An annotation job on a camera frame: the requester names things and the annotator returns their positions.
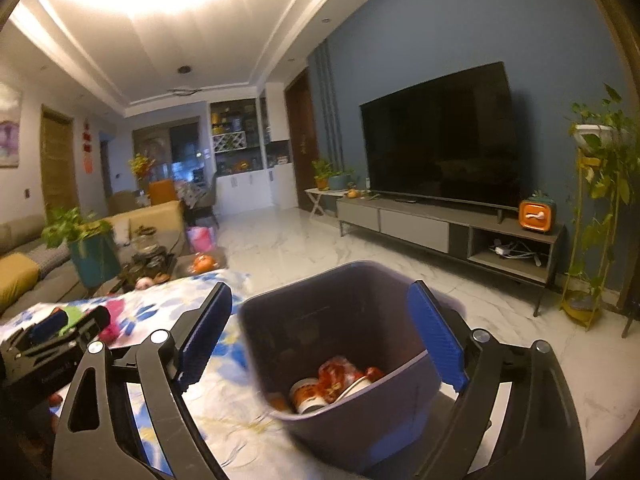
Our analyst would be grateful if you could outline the yellow sofa cushion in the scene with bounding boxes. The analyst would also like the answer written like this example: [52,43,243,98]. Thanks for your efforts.
[0,252,41,312]

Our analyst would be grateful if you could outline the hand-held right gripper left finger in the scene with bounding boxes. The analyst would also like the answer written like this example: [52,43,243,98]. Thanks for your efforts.
[51,281,234,480]

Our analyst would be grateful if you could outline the dark coffee table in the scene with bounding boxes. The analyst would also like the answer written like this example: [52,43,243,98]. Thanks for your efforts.
[92,249,231,302]

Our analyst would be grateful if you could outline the blue floral tablecloth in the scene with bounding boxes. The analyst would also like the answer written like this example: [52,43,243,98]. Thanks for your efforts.
[0,267,323,480]

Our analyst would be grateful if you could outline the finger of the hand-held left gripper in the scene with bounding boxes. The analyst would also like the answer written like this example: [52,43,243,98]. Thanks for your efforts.
[21,309,69,344]
[74,305,113,342]

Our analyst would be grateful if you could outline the trailing plant in white pot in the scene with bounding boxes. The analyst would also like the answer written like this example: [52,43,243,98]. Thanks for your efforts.
[567,84,634,302]

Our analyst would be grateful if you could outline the dark wooden door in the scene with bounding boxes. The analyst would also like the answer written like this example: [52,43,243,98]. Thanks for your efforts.
[284,66,321,212]

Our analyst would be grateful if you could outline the orange dining chair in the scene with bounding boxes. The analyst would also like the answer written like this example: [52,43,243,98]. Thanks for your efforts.
[148,179,179,207]

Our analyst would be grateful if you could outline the grey plastic waste bin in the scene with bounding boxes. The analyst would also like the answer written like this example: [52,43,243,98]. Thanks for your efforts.
[238,260,469,477]

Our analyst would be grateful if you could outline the yellow metal plant stand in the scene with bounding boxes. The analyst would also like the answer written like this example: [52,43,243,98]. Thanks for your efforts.
[559,152,609,329]

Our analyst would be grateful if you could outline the yellow flower bouquet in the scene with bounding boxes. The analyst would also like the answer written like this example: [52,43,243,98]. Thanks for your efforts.
[128,152,159,182]

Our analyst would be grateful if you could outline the potted plant in teal planter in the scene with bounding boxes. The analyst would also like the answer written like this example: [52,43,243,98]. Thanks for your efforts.
[40,206,122,289]

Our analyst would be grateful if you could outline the light wooden door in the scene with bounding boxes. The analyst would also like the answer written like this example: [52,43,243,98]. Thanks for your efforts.
[39,104,81,217]

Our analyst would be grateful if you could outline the plant in round teal pot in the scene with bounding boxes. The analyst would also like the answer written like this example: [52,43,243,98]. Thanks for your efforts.
[327,168,356,191]

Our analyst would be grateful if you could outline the white display cabinet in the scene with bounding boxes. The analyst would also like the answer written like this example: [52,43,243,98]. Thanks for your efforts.
[208,94,296,217]

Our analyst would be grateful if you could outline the grey fabric sofa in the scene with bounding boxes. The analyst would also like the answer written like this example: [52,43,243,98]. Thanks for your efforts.
[0,214,122,322]

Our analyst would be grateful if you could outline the small pink bag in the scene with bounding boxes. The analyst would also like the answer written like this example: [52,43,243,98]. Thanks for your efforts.
[101,299,127,344]

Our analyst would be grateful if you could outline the red wall decorations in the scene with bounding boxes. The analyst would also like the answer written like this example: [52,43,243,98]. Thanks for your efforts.
[82,119,96,174]

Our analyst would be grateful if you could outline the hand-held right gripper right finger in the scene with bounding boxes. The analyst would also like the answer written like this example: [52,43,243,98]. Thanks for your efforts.
[406,280,589,480]

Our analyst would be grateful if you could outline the orange and white paper cup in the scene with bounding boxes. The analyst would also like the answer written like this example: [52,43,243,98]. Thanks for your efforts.
[289,377,327,414]

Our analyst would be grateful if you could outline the black flat television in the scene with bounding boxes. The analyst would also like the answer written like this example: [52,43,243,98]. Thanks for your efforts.
[359,61,522,209]

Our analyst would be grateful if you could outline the grey television cabinet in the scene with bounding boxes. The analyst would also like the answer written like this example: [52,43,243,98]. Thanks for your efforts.
[335,194,569,318]

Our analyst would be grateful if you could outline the grey dining chair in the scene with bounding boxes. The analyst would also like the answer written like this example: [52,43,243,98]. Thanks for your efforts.
[192,172,221,229]

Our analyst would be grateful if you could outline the pink gift bag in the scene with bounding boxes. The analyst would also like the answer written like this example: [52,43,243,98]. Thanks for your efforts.
[185,226,217,254]

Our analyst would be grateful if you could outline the orange retro speaker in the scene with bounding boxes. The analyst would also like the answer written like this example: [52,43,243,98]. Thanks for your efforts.
[518,190,554,236]

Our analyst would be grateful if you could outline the yellow upholstered bench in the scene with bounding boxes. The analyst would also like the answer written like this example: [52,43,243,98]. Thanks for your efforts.
[107,199,185,242]

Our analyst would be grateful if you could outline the white power strip with cables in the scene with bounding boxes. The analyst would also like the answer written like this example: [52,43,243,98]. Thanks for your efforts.
[487,239,544,268]

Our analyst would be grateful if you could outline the small plant in orange pot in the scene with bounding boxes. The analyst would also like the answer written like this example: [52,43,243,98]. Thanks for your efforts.
[312,158,334,191]

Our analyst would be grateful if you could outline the white folding stand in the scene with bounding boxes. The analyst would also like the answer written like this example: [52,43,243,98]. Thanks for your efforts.
[304,187,351,218]

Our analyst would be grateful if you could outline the purple abstract wall painting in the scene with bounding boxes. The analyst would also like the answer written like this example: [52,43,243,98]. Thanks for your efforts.
[0,81,24,169]

